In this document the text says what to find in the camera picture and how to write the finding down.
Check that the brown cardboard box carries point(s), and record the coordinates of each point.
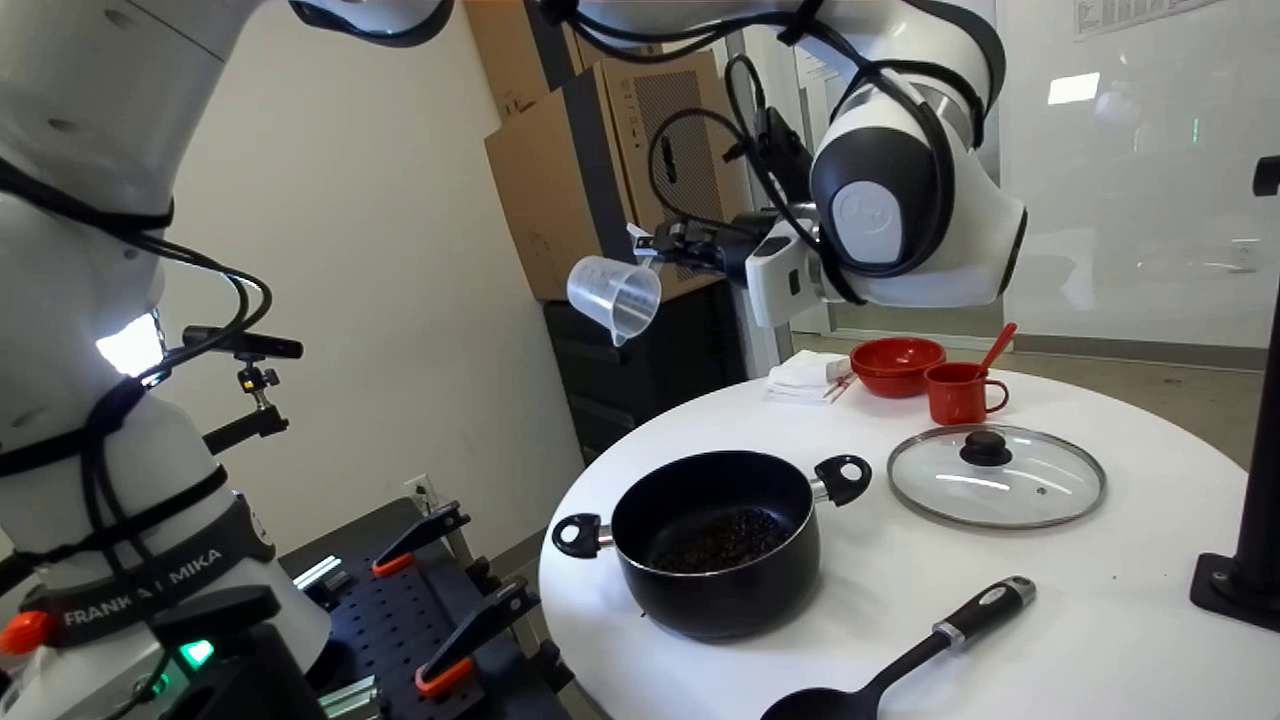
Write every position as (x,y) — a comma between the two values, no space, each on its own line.
(544,175)

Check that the black orange bar clamp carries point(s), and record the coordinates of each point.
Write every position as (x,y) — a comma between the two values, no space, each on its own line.
(422,537)
(474,641)

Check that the black camera stand pole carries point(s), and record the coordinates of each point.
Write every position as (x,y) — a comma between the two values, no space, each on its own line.
(1261,506)

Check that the red bowl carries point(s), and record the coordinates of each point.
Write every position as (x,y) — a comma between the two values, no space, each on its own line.
(897,366)

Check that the glass pot lid black knob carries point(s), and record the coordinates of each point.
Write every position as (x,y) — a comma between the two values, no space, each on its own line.
(1041,485)

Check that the roasted coffee beans layer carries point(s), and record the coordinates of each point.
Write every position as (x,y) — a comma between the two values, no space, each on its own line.
(720,537)

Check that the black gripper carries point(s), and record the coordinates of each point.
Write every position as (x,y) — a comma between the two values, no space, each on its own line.
(720,246)

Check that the red mug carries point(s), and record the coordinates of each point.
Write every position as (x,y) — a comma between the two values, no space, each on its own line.
(959,396)

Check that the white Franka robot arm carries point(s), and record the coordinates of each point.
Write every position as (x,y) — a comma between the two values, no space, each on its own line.
(82,132)

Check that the black tripod camera mount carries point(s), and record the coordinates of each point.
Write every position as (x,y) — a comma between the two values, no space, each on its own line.
(246,366)

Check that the black perforated mounting table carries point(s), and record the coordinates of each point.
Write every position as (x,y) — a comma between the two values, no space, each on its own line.
(387,626)

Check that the clear plastic measuring cup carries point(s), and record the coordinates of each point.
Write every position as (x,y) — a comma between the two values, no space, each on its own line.
(604,298)

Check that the white cloth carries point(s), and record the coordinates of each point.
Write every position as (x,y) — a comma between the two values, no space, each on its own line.
(804,373)

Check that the black cabinet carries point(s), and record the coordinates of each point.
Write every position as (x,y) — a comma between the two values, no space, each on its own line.
(641,373)

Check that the black plastic serving spoon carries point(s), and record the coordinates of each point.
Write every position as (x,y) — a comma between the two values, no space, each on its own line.
(923,653)

